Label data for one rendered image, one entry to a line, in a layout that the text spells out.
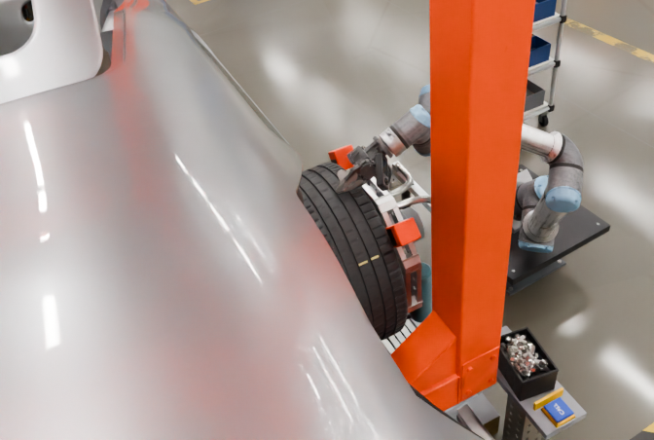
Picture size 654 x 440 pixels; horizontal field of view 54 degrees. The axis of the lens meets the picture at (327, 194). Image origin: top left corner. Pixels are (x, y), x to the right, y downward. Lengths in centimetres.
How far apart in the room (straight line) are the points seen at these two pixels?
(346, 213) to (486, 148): 62
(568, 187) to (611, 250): 128
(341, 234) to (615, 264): 189
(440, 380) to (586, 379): 105
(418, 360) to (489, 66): 102
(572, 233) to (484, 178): 165
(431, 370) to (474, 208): 64
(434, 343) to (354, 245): 39
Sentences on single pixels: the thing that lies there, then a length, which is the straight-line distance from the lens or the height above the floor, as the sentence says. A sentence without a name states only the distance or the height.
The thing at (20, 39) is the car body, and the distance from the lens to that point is 416.
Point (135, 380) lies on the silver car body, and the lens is 56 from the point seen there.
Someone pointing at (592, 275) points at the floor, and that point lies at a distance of 346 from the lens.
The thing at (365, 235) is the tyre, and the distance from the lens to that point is 199.
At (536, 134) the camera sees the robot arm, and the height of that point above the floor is 114.
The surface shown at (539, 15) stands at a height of 80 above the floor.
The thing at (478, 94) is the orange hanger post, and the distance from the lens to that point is 144.
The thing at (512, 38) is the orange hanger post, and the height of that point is 183.
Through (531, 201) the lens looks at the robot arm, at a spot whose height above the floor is 55.
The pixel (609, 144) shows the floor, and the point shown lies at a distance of 433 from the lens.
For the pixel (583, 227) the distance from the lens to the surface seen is 326.
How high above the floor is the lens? 249
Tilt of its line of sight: 40 degrees down
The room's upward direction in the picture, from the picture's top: 8 degrees counter-clockwise
